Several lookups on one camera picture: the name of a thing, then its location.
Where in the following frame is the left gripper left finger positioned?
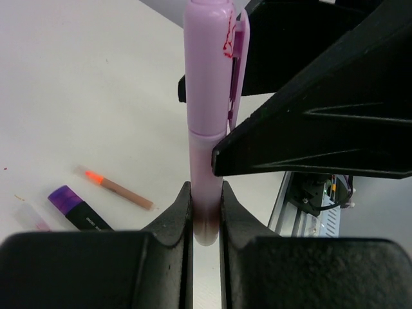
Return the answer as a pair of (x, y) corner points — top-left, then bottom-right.
(1, 182), (193, 308)

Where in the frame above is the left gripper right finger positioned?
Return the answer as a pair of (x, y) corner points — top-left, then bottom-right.
(220, 182), (411, 308)

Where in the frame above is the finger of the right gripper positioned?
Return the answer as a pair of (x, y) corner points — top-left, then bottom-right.
(212, 1), (411, 178)

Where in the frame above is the pink highlighter pen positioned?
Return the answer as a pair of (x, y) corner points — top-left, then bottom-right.
(189, 131), (223, 246)

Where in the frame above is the orange highlighter pen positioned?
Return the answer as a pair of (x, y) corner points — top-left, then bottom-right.
(74, 166), (154, 211)

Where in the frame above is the black purple-tipped marker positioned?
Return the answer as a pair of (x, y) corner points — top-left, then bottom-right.
(65, 201), (113, 231)

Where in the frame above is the clear red pen cap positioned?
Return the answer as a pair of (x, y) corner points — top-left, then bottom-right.
(14, 201), (49, 232)

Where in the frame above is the light purple pen cap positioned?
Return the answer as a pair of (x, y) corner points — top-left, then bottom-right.
(183, 1), (250, 138)

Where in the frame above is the dark purple pen cap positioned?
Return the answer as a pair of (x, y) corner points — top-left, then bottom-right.
(48, 185), (84, 215)

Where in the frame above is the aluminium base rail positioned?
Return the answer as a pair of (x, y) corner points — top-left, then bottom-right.
(268, 172), (341, 238)

